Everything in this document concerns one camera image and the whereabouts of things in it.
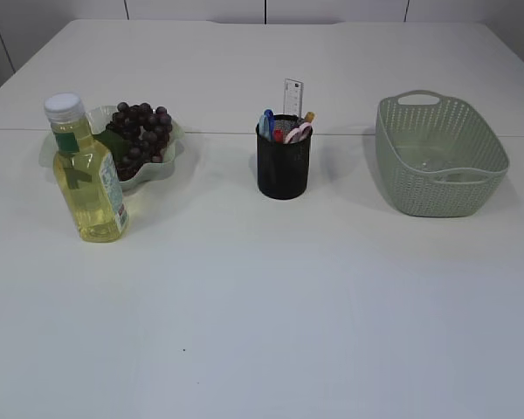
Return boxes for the red glitter glue pen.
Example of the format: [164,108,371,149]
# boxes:
[273,129,284,143]

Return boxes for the blue capped scissors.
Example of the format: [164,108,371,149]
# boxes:
[258,109,274,141]

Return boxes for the pink capped scissors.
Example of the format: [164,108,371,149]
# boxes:
[283,122,312,144]

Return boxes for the gold glitter glue pen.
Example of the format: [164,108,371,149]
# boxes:
[305,112,315,123]

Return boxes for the clear plastic ruler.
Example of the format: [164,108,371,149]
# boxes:
[283,79,304,118]

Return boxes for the purple artificial grape bunch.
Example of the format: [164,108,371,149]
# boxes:
[95,101,175,182]

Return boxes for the clear plastic sheet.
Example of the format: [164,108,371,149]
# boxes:
[413,150,469,182]

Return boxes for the yellow tea drink bottle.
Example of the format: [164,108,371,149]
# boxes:
[44,93,129,243]

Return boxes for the black mesh pen holder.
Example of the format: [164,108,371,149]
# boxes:
[255,125,313,200]

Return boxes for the green plastic woven basket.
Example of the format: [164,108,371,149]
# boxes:
[376,90,509,218]

